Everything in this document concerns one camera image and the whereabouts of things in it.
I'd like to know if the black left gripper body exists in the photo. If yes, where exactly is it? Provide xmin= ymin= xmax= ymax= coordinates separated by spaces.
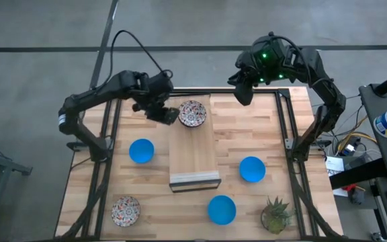
xmin=132 ymin=97 xmax=168 ymax=122

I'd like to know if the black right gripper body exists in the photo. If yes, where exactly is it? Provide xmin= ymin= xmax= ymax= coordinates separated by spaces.
xmin=236 ymin=55 xmax=261 ymax=87

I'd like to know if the patterned mini bowl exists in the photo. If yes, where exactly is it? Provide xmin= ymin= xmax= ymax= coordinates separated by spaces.
xmin=177 ymin=99 xmax=208 ymax=128
xmin=111 ymin=196 xmax=141 ymax=228

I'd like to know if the blue mini bowl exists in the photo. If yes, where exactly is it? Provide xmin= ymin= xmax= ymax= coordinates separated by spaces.
xmin=239 ymin=155 xmax=267 ymax=184
xmin=128 ymin=138 xmax=155 ymax=165
xmin=207 ymin=194 xmax=237 ymax=226

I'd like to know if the white paper sheet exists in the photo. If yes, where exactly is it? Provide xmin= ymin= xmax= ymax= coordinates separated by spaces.
xmin=325 ymin=155 xmax=346 ymax=198

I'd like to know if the succulent plant in pot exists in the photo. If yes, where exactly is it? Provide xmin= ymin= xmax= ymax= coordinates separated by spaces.
xmin=260 ymin=196 xmax=297 ymax=235

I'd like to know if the black cart beam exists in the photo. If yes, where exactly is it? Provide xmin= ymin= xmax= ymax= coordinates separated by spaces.
xmin=329 ymin=157 xmax=387 ymax=191

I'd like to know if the black aluminium table frame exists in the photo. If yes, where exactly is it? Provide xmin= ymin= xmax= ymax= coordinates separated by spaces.
xmin=54 ymin=87 xmax=345 ymax=241

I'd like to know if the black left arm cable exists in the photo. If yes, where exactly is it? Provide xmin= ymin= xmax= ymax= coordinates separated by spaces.
xmin=110 ymin=29 xmax=174 ymax=80

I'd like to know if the yellow cable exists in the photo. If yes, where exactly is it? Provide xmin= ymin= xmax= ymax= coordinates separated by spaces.
xmin=337 ymin=132 xmax=369 ymax=152

